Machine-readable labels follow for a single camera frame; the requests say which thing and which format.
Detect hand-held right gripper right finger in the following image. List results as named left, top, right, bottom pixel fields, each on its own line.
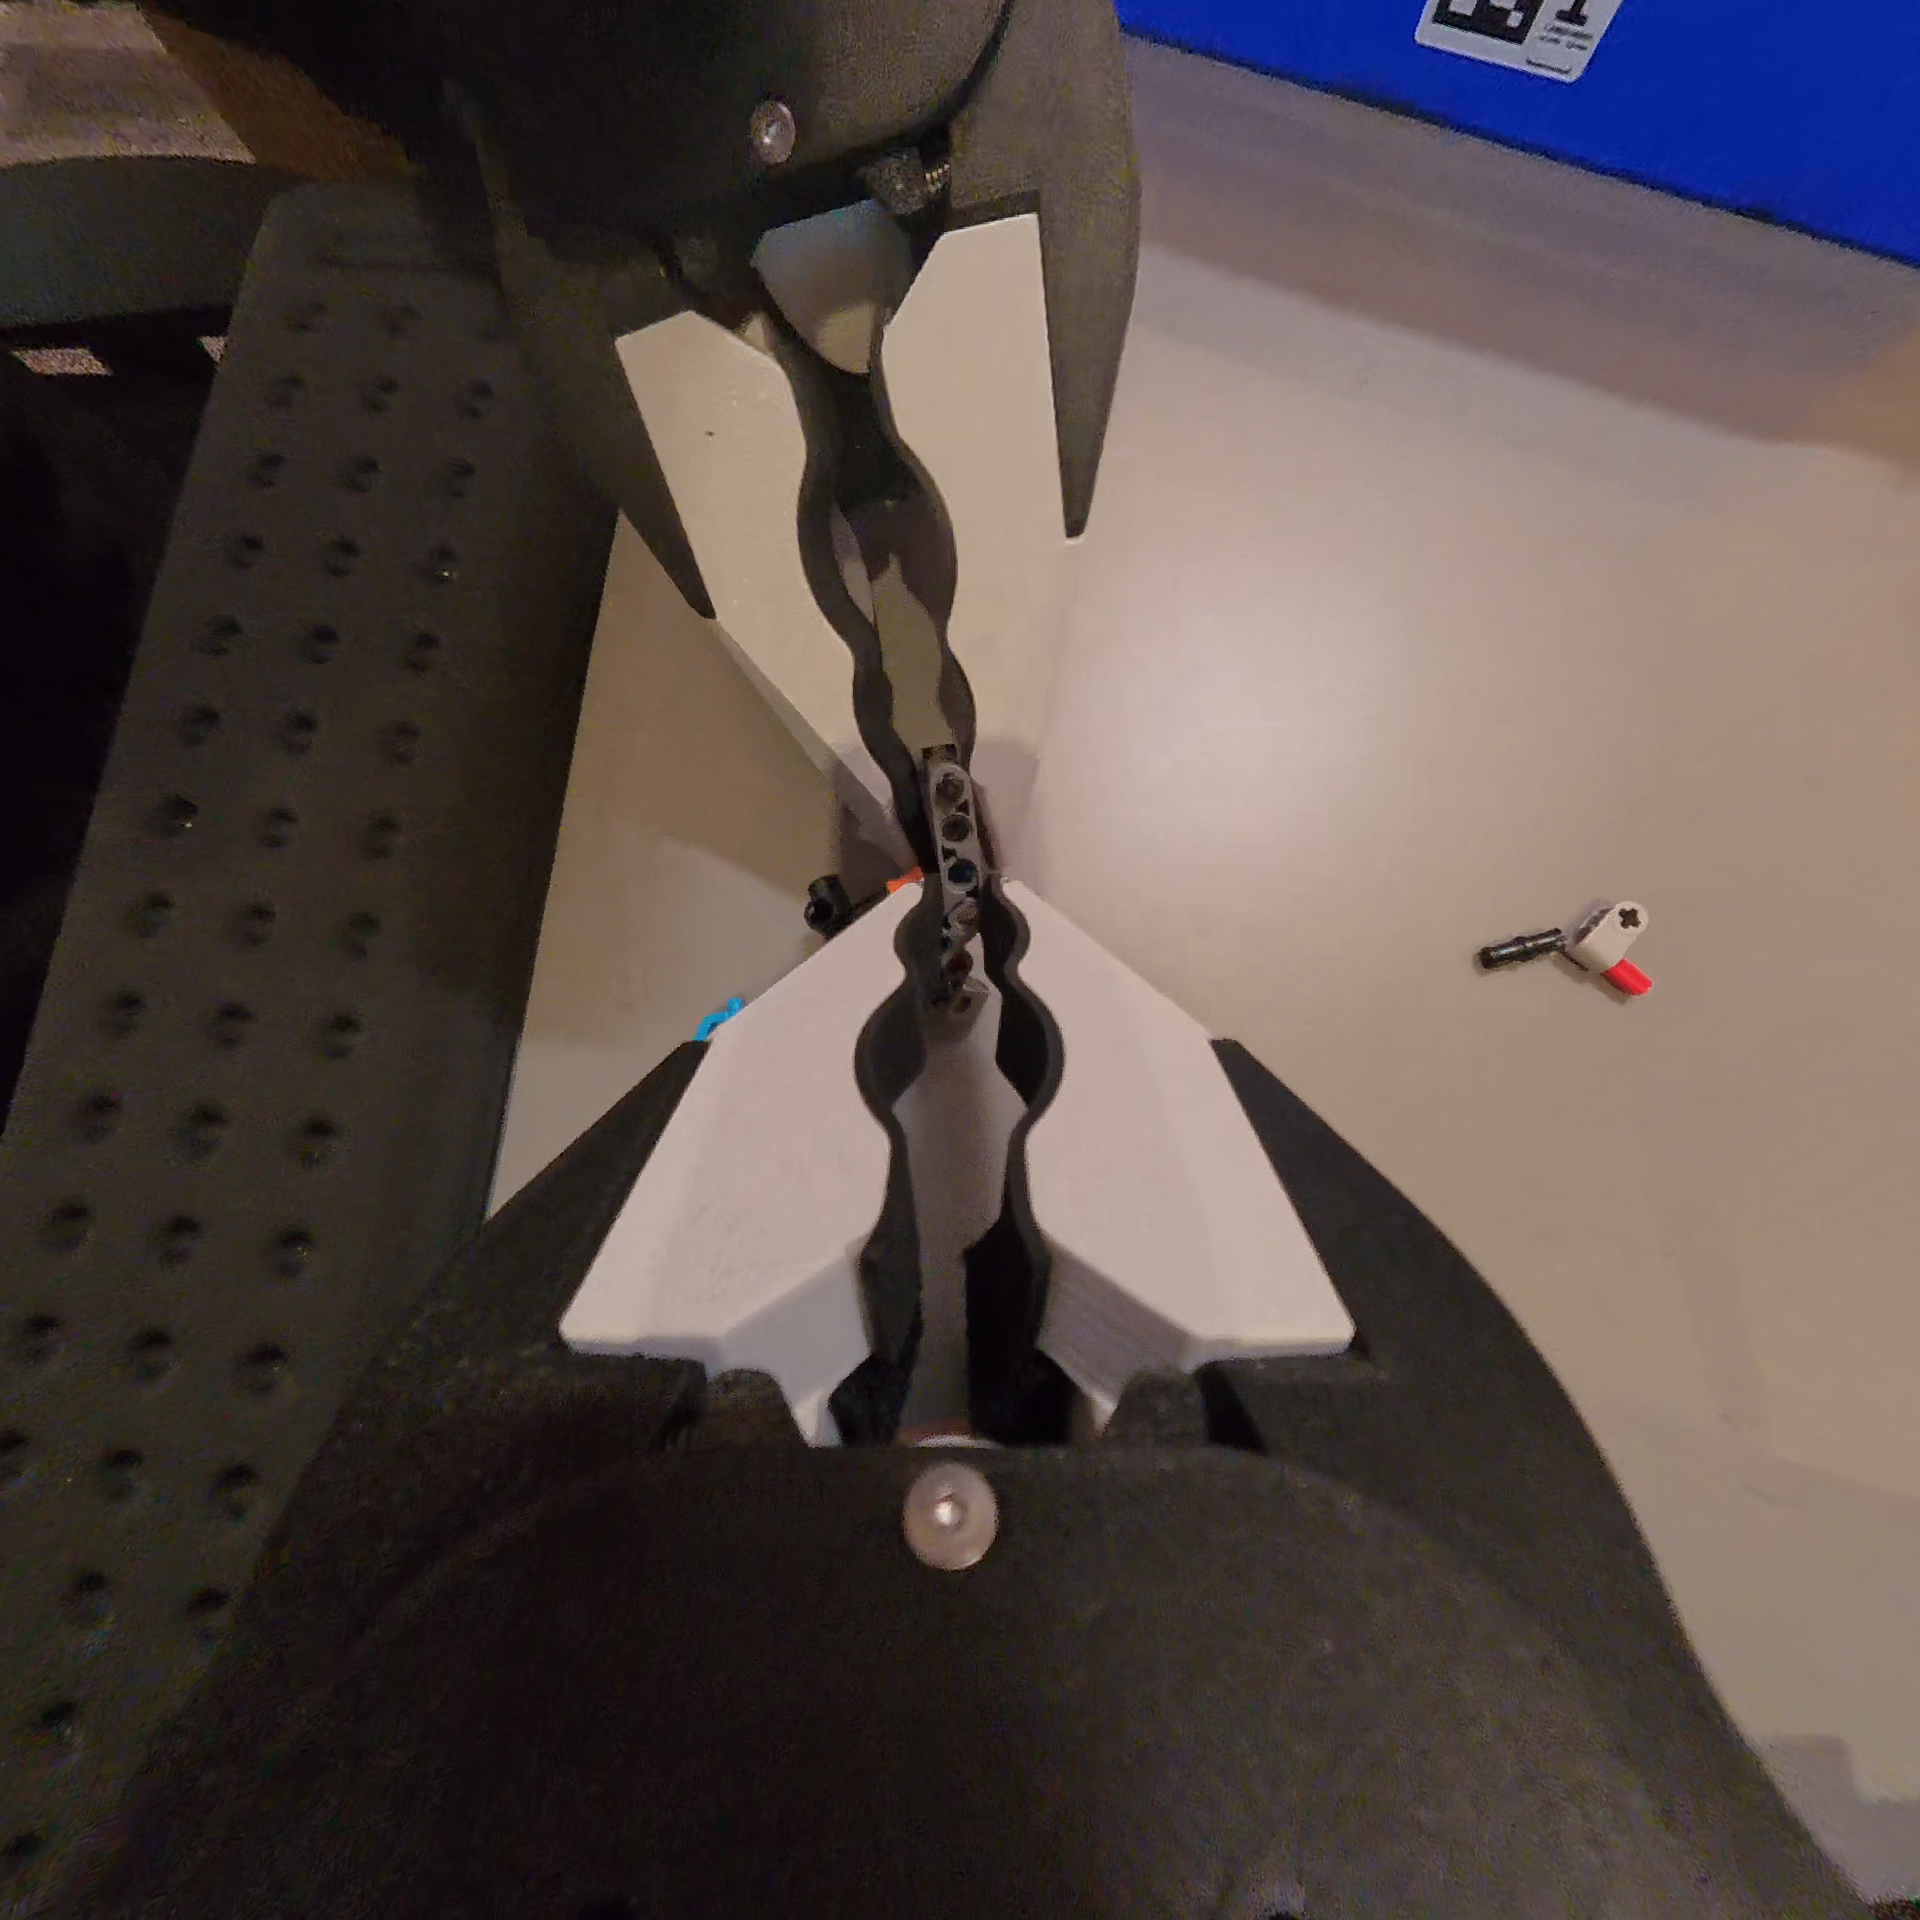
left=983, top=881, right=1356, bottom=1422

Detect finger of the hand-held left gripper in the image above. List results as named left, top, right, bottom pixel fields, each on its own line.
left=877, top=211, right=1071, bottom=839
left=615, top=307, right=921, bottom=867

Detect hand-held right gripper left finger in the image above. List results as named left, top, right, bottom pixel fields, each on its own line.
left=559, top=881, right=928, bottom=1445

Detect grey bent holed beam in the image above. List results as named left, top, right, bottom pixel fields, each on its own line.
left=918, top=743, right=997, bottom=1011

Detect white connector with red axle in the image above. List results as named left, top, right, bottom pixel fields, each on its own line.
left=1568, top=900, right=1656, bottom=1001

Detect black dimpled mat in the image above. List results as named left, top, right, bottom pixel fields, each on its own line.
left=0, top=192, right=620, bottom=1920

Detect blue storage bin with tag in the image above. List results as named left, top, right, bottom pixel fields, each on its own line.
left=1117, top=0, right=1920, bottom=268

